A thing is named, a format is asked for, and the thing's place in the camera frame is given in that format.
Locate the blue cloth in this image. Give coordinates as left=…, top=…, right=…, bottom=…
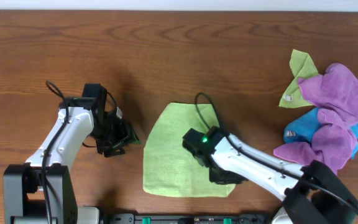
left=283, top=108, right=358, bottom=159

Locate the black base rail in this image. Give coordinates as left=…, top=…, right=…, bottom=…
left=99, top=213, right=270, bottom=224

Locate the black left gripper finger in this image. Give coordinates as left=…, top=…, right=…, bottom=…
left=126, top=123, right=141, bottom=144
left=103, top=146, right=126, bottom=157

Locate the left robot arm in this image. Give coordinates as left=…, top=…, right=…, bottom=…
left=3, top=97, right=140, bottom=223

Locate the olive green cloth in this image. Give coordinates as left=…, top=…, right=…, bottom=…
left=278, top=49, right=319, bottom=109

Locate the light green cloth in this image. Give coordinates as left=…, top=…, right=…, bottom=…
left=143, top=103, right=235, bottom=197

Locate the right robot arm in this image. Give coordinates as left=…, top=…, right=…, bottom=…
left=183, top=126, right=358, bottom=223

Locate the purple cloth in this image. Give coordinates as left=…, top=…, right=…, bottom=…
left=273, top=63, right=358, bottom=172

